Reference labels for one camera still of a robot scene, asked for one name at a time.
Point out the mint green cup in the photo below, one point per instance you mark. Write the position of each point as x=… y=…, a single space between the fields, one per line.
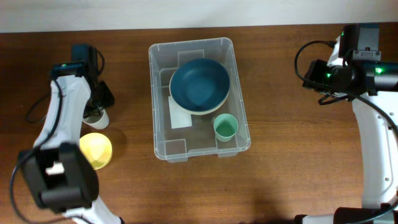
x=225 y=127

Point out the cream bowl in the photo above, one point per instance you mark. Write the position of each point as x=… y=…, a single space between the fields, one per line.
x=198 y=102

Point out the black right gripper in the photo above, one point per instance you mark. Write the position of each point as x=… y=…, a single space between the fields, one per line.
x=315 y=68

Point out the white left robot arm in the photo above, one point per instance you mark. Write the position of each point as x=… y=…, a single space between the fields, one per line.
x=58 y=175

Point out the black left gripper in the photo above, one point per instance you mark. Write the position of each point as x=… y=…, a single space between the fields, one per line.
x=109 y=100

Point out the white cup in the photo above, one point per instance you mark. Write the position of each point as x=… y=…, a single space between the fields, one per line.
x=100 y=121

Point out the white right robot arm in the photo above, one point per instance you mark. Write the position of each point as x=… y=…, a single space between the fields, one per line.
x=372 y=89

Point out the yellow small bowl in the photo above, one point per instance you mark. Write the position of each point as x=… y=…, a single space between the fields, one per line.
x=97 y=149

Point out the clear plastic storage bin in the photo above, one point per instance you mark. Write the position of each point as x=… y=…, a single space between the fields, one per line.
x=177 y=145

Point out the blue bowl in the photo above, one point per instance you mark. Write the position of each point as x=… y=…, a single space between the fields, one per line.
x=201 y=73

